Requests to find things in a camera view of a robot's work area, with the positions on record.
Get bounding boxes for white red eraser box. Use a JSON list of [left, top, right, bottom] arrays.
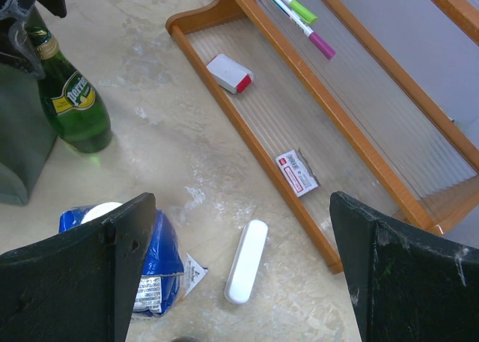
[[206, 54, 254, 94]]

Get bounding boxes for orange wooden shelf rack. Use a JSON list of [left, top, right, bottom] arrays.
[[166, 0, 478, 273]]

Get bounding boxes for blue juice carton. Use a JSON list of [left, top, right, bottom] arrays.
[[58, 201, 209, 320]]

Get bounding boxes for green Perrier glass bottle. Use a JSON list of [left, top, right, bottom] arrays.
[[27, 26, 112, 153]]

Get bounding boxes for red white small packet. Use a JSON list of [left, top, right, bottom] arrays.
[[275, 150, 320, 197]]

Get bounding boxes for pink capped marker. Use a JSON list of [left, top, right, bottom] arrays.
[[270, 0, 336, 60]]

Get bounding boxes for green capped marker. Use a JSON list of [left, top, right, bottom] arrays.
[[282, 0, 318, 24]]

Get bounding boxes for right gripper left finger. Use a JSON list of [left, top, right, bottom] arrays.
[[1, 193, 156, 341]]

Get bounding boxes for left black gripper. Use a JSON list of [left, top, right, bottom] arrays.
[[1, 0, 67, 79]]

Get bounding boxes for green canvas bag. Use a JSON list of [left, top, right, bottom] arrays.
[[1, 7, 56, 206]]

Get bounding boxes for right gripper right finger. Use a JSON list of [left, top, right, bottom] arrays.
[[329, 192, 478, 341]]

